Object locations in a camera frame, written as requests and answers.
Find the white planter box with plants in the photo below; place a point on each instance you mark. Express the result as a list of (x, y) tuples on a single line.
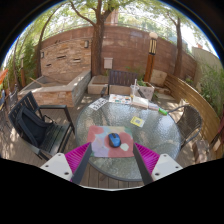
[(147, 90)]

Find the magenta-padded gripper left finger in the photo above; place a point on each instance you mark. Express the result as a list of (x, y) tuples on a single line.
[(60, 165)]

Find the slender tree trunk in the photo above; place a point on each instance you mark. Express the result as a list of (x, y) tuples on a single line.
[(179, 50)]

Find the clear plastic cup with straw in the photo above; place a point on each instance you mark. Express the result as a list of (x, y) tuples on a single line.
[(134, 90)]

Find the white printed sign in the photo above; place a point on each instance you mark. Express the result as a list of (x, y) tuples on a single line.
[(98, 104)]

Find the yellow square card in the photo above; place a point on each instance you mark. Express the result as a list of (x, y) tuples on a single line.
[(137, 121)]

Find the dark slatted-back chair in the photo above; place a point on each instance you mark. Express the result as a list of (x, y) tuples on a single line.
[(121, 77)]

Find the pink floral mouse pad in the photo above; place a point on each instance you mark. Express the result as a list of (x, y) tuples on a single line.
[(100, 141)]

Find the colourful printed sheet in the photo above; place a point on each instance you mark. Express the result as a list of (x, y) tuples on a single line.
[(120, 99)]

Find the beige stone block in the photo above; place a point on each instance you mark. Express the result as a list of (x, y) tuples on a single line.
[(158, 77)]

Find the stone raised garden bed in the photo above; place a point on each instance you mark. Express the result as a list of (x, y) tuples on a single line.
[(53, 95)]

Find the pink thin book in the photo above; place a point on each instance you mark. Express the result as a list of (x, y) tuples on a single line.
[(153, 106)]

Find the curved wooden slat fence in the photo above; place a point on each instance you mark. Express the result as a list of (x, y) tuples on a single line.
[(196, 100)]

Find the brown wicker chair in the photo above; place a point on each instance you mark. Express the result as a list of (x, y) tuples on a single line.
[(190, 121)]

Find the wooden garden lamp post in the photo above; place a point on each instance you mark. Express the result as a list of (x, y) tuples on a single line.
[(150, 65)]

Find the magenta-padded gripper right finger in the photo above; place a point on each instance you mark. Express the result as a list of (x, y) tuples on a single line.
[(163, 165)]

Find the forked tree trunk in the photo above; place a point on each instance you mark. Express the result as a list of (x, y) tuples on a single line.
[(97, 50)]

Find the blue and black computer mouse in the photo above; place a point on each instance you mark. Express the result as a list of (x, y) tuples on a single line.
[(114, 140)]

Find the white wall box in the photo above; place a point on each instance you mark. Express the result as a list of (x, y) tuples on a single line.
[(108, 63)]

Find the black slatted chair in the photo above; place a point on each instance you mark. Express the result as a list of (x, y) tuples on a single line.
[(36, 128)]

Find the green tube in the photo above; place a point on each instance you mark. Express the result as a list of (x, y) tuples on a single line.
[(163, 111)]

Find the wall lamp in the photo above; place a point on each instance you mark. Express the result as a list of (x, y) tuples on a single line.
[(42, 54), (86, 44)]

